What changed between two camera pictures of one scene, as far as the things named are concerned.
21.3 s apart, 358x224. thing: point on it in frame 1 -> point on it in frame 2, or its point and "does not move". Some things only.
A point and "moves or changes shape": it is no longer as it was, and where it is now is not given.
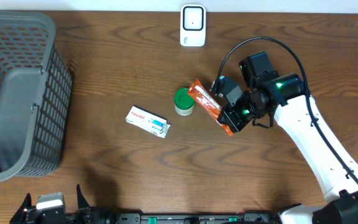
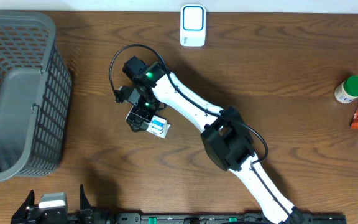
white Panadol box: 149,121 does not move
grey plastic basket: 26,90 does not move
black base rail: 245,218 does not move
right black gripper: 229,116 -> 144,116
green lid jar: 184,103 moves or changes shape
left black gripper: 18,209 does not move
